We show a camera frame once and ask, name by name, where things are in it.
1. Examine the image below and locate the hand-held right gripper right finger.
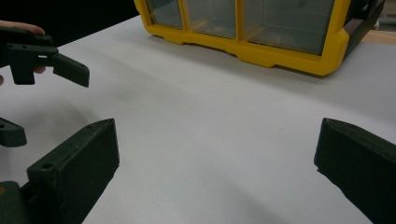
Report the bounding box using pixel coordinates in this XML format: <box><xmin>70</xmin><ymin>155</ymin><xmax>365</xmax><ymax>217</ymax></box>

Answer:
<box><xmin>314</xmin><ymin>117</ymin><xmax>396</xmax><ymax>224</ymax></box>

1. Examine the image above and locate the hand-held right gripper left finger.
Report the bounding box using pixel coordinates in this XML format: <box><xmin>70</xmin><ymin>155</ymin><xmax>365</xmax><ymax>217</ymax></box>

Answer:
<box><xmin>27</xmin><ymin>119</ymin><xmax>120</xmax><ymax>224</ymax></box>

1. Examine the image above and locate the yellow and black organizer box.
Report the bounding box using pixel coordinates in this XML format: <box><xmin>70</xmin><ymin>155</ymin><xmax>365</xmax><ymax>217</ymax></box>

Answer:
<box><xmin>134</xmin><ymin>0</ymin><xmax>387</xmax><ymax>77</ymax></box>

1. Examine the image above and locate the wooden board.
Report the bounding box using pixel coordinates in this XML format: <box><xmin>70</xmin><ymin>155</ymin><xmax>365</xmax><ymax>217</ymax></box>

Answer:
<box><xmin>361</xmin><ymin>30</ymin><xmax>396</xmax><ymax>46</ymax></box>

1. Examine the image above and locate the set of clear organizer drawers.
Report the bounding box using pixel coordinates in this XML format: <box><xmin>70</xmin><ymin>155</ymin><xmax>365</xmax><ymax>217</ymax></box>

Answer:
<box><xmin>146</xmin><ymin>0</ymin><xmax>335</xmax><ymax>56</ymax></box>

